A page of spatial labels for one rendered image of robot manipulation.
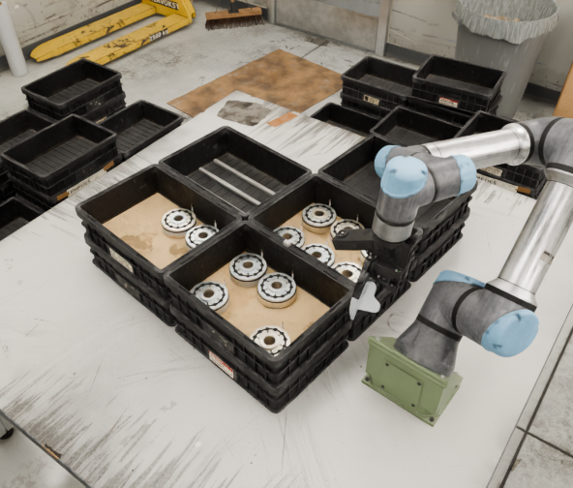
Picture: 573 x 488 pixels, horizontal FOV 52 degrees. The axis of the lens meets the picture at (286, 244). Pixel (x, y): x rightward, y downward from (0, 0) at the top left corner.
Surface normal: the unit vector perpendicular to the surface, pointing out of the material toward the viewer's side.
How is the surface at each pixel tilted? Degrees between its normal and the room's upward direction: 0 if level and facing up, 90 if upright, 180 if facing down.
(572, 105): 73
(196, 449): 0
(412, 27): 90
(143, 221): 0
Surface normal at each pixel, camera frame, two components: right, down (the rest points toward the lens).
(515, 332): 0.40, 0.41
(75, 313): 0.00, -0.73
